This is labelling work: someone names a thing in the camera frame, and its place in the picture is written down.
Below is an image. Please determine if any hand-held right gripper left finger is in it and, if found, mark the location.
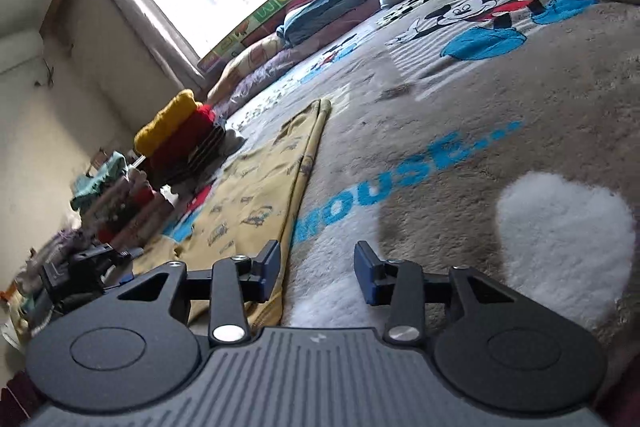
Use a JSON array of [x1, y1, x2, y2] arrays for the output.
[[116, 239, 281, 349]]

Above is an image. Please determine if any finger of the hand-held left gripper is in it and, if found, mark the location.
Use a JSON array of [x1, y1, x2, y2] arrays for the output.
[[101, 262, 138, 286], [74, 242, 133, 266]]

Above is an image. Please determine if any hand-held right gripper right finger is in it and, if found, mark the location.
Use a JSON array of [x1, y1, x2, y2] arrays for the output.
[[353, 241, 522, 349]]

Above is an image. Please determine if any yellow printed garment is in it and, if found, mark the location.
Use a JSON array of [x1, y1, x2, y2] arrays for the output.
[[131, 98, 332, 324]]

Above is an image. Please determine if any pile of grey folded clothes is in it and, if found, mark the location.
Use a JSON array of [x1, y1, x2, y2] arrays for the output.
[[14, 227, 97, 299]]

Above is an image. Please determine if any stack of pastel folded clothes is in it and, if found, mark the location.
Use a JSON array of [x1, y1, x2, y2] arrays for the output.
[[70, 150, 177, 249]]

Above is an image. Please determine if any person's maroon clothing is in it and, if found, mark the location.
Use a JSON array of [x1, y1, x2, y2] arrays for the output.
[[0, 371, 47, 427]]

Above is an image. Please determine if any dark striped folded garment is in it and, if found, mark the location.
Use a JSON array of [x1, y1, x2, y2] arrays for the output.
[[159, 124, 229, 186]]

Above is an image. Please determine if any red knit sweater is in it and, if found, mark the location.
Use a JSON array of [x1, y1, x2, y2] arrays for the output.
[[147, 104, 217, 174]]

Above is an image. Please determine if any yellow knit sweater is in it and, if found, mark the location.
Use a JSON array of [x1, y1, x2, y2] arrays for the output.
[[133, 89, 197, 158]]

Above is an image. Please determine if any cartoon printed blanket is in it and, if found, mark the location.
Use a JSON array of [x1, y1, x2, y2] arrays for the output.
[[162, 0, 640, 360]]

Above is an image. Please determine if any mauve folded quilt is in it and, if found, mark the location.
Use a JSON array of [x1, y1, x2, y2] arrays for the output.
[[214, 0, 387, 118]]

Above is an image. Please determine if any floral cream quilt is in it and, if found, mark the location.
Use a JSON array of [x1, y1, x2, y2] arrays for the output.
[[207, 32, 297, 104]]

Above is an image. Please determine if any blue folded blanket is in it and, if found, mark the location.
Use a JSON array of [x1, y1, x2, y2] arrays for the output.
[[276, 0, 390, 46]]

